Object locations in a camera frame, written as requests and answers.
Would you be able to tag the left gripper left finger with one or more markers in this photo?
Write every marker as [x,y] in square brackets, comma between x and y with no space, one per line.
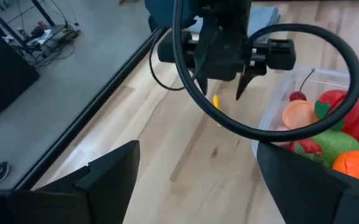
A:
[73,199]

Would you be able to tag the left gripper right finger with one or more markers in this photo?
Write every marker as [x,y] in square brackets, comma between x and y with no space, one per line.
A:
[306,193]

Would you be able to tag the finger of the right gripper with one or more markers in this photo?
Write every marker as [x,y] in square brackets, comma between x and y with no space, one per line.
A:
[204,85]
[246,79]

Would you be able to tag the red toy strawberry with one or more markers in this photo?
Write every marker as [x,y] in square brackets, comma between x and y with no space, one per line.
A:
[310,147]

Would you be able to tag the red cherry with stem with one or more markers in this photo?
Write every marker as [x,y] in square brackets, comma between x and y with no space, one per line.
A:
[297,96]

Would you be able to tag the green toy fruit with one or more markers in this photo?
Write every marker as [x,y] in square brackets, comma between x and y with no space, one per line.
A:
[338,144]

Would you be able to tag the bright orange toy fruit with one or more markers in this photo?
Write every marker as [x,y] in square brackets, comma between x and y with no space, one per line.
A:
[358,165]

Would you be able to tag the pale peach toy fruit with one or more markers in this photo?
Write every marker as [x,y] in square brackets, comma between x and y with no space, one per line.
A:
[299,114]

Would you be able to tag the red round toy fruit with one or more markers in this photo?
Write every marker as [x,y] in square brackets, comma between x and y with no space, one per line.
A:
[333,97]

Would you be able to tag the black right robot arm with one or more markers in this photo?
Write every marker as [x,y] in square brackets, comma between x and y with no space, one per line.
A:
[226,7]

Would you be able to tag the clear plastic tupperware container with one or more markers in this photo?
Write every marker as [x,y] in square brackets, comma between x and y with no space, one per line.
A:
[278,90]

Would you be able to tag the small yellow object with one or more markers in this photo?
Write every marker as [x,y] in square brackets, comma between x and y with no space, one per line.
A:
[216,102]

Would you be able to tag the large black box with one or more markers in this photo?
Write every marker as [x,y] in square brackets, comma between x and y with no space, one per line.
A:
[2,71]

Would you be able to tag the low equipment cart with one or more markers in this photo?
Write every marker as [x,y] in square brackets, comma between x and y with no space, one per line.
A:
[53,32]

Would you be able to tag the black aluminium table frame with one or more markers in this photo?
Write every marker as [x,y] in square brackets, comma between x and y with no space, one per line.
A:
[89,112]

